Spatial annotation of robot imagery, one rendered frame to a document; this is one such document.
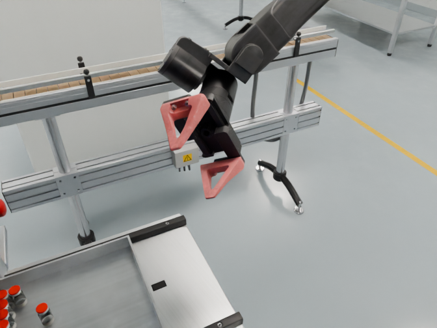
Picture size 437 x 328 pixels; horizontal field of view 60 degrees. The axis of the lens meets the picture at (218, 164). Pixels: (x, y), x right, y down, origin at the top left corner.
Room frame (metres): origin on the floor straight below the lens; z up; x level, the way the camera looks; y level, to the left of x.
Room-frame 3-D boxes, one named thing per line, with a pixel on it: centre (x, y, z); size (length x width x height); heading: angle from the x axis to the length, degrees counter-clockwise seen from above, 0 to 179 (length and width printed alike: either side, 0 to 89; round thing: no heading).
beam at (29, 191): (1.50, 0.17, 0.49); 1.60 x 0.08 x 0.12; 116
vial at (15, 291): (0.42, 0.39, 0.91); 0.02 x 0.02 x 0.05
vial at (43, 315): (0.38, 0.32, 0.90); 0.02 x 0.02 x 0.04
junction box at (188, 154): (1.44, 0.16, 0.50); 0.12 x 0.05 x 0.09; 116
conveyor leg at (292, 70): (1.77, -0.37, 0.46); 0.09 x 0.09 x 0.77; 26
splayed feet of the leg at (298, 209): (1.77, -0.37, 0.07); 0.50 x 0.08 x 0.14; 26
